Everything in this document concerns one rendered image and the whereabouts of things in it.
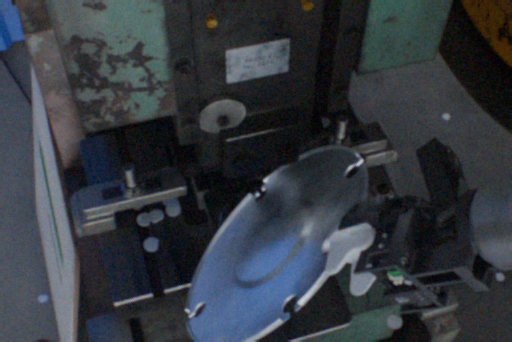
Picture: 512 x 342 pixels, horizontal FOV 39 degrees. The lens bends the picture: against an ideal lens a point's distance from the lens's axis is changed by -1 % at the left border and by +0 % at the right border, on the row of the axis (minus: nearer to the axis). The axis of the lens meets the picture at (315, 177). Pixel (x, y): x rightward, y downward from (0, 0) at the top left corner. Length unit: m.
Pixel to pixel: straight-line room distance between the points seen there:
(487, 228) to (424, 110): 1.63
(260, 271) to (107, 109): 0.25
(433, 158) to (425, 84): 1.58
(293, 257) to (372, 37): 0.25
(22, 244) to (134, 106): 1.26
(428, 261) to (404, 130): 1.53
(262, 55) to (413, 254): 0.29
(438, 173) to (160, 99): 0.28
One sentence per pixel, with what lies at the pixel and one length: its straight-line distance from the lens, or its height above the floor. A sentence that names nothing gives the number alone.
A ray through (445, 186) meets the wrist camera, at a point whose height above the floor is 1.12.
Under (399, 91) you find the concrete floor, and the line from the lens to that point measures 2.24.
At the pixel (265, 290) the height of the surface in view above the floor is 0.91.
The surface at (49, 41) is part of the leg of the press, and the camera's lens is 1.20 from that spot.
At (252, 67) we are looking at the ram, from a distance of 0.81.
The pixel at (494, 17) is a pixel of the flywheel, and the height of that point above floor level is 1.01.
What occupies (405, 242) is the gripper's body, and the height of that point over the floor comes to 1.11.
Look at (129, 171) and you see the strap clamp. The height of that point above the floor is 0.81.
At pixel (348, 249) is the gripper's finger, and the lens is 0.71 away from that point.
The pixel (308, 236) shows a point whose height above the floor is 0.94.
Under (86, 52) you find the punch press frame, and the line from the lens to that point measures 0.68.
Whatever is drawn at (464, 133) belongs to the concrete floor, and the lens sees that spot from 2.18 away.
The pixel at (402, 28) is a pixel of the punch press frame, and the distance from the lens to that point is 0.78.
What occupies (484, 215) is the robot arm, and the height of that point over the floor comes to 1.17.
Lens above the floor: 1.66
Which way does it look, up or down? 56 degrees down
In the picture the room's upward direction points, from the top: 8 degrees clockwise
